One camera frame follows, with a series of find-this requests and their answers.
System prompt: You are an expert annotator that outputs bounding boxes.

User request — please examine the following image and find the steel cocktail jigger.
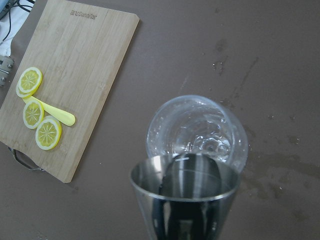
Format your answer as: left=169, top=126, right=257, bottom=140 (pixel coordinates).
left=129, top=153, right=240, bottom=240

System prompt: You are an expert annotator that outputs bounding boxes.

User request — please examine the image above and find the clear wine glass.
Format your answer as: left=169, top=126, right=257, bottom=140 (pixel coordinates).
left=145, top=95, right=249, bottom=173

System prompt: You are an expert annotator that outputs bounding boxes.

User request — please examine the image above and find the lemon slice two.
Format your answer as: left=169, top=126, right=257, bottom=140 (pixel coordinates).
left=22, top=100, right=44, bottom=130

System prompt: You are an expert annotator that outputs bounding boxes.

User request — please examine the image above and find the lemon slice three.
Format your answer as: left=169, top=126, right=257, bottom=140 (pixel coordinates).
left=17, top=66, right=43, bottom=94

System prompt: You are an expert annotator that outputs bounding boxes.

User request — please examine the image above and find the lemon slice four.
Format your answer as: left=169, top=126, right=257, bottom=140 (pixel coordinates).
left=15, top=84, right=33, bottom=98

